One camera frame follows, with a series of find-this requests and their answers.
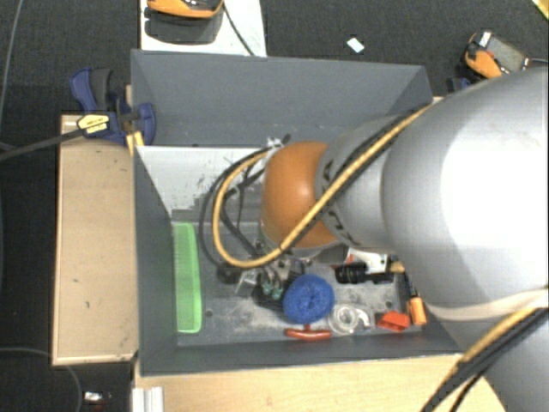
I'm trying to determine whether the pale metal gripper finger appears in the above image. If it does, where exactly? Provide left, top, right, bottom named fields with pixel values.
left=233, top=267, right=259, bottom=295

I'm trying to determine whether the blue round sponge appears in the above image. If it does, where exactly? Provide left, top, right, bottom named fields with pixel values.
left=281, top=273, right=336, bottom=324

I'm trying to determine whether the green comb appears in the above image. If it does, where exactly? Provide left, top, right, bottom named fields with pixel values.
left=172, top=222, right=203, bottom=334

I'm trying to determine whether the red T-shaped tool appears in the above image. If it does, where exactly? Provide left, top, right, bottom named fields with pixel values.
left=284, top=323, right=334, bottom=342

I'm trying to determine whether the clear glass thing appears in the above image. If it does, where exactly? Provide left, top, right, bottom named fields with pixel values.
left=329, top=303, right=372, bottom=335

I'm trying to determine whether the red-orange plastic piece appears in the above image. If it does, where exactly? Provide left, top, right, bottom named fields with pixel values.
left=376, top=310, right=411, bottom=332

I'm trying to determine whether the orange cylinder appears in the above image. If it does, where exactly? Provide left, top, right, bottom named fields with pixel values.
left=407, top=296, right=428, bottom=327

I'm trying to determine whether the pale wood board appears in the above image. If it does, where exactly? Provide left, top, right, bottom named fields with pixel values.
left=51, top=113, right=141, bottom=367

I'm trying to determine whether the grey metal bin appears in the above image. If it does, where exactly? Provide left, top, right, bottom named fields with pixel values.
left=130, top=48, right=463, bottom=377

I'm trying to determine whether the black cylinder on white bracket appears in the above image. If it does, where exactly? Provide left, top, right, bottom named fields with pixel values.
left=333, top=247, right=406, bottom=285

